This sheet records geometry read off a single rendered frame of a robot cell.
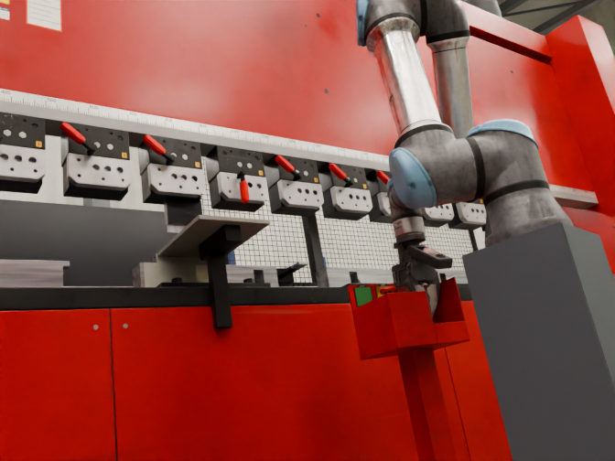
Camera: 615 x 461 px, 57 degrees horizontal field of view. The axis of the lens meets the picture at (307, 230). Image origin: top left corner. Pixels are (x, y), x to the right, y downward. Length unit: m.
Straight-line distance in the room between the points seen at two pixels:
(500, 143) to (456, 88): 0.30
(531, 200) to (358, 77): 1.25
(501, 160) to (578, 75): 2.28
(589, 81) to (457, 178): 2.28
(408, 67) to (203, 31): 0.86
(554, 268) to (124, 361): 0.84
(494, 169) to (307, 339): 0.66
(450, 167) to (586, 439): 0.47
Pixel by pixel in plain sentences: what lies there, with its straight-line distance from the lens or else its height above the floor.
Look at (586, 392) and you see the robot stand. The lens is 0.96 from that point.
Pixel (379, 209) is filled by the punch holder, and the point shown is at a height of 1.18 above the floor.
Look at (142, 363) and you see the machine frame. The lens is 1.26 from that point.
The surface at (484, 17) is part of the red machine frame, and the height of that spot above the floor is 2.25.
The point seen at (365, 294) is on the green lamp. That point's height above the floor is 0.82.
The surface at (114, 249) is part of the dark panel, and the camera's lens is 2.03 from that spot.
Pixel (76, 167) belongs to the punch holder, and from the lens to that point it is 1.48.
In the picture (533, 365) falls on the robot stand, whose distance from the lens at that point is 0.98.
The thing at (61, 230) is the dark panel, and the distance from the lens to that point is 2.00.
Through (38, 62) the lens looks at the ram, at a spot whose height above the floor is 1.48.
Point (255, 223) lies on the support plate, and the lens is 1.32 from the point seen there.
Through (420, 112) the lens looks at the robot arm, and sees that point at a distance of 1.12.
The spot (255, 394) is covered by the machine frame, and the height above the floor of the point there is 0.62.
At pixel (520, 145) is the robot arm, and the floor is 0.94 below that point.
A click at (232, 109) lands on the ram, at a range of 1.76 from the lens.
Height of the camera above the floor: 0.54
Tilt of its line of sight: 18 degrees up
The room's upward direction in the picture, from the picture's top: 9 degrees counter-clockwise
